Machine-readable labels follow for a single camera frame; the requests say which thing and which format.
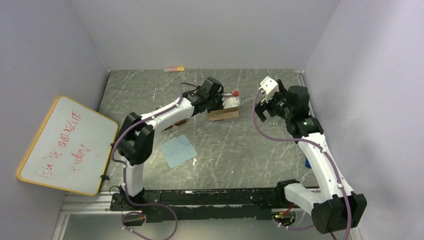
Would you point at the pink yellow marker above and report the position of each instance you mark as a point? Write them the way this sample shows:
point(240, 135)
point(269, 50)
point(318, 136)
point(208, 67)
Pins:
point(175, 69)

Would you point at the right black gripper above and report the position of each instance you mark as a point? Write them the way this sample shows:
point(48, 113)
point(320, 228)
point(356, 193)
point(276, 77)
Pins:
point(259, 109)

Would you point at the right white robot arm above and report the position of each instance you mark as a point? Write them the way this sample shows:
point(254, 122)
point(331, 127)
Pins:
point(336, 206)

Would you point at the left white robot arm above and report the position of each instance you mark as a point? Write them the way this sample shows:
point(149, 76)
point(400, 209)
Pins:
point(134, 144)

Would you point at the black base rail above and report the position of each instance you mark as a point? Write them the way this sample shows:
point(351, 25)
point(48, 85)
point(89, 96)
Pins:
point(263, 203)

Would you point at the blue cleaning cloth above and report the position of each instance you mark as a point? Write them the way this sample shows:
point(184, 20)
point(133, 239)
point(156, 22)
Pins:
point(178, 150)

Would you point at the blue black marker pen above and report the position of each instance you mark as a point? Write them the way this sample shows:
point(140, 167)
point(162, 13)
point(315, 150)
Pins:
point(307, 164)

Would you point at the brown tinted sunglasses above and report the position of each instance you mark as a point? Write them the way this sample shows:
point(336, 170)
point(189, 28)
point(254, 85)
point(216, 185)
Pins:
point(177, 124)

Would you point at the yellow framed whiteboard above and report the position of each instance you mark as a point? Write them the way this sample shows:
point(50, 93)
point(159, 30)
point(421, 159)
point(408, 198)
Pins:
point(71, 150)

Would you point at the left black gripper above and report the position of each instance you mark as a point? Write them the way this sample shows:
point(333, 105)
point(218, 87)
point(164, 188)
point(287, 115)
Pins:
point(219, 95)

